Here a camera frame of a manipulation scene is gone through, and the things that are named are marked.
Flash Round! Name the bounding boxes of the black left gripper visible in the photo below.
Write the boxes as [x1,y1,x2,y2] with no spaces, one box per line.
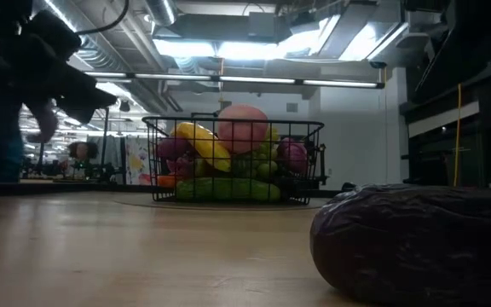
[0,32,118,125]

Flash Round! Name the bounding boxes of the orange tomatoes with green stem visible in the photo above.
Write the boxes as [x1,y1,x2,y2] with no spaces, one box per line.
[156,172,178,188]

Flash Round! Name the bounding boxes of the yellow banana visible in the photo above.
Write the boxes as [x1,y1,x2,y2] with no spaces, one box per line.
[169,122,234,173]

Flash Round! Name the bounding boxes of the pink peach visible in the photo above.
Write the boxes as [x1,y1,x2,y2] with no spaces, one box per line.
[217,104,270,155]

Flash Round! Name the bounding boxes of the green cucumber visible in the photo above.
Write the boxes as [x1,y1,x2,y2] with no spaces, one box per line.
[176,177,282,204]

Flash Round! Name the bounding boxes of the green grape bunch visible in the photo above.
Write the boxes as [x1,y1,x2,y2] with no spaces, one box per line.
[232,125,281,180]

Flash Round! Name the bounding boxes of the purple grape bunch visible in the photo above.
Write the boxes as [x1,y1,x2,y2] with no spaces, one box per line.
[156,135,310,178]

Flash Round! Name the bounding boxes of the colourful fruit poster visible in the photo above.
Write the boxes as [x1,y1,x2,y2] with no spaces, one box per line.
[124,136,153,186]

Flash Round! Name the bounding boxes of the long ceiling light bar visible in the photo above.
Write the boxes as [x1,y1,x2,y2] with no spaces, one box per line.
[83,70,386,90]

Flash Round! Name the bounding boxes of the dark purple eggplant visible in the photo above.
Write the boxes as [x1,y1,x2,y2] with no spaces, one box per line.
[309,182,491,307]

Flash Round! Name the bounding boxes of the black metal frame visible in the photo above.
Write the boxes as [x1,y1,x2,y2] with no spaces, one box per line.
[98,117,111,171]
[190,111,221,121]

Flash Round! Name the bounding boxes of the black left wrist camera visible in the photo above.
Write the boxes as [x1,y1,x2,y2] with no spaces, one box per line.
[26,9,84,50]

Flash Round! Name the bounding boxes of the black camera cable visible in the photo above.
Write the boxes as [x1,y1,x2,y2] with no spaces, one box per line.
[77,0,130,36]

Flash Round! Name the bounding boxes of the black wire basket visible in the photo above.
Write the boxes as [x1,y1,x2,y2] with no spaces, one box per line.
[142,114,327,205]

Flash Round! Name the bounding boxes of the round metal air duct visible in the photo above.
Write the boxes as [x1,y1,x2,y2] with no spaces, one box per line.
[145,0,178,26]

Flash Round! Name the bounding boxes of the hanging yellow cable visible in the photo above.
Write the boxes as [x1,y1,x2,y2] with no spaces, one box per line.
[453,83,463,187]

